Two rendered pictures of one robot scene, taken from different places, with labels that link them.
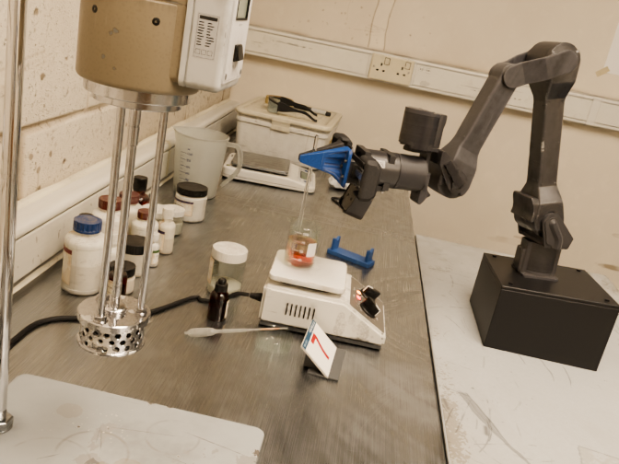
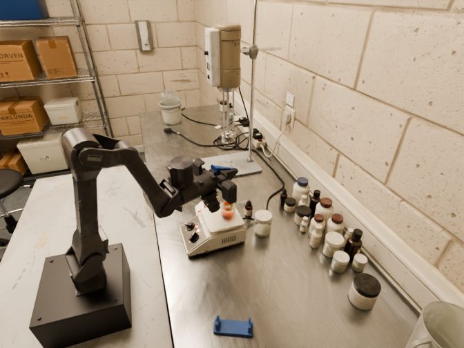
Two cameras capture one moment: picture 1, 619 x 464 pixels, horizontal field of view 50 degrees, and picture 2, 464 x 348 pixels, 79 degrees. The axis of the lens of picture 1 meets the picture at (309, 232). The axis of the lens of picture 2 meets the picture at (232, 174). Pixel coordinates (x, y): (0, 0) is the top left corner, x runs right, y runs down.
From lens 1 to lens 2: 169 cm
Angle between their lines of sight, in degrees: 124
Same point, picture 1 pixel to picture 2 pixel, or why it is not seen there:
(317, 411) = not seen: hidden behind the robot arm
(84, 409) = (241, 168)
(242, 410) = not seen: hidden behind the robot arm
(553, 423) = (107, 230)
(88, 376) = (252, 178)
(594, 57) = not seen: outside the picture
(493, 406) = (132, 226)
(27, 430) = (244, 161)
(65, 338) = (272, 184)
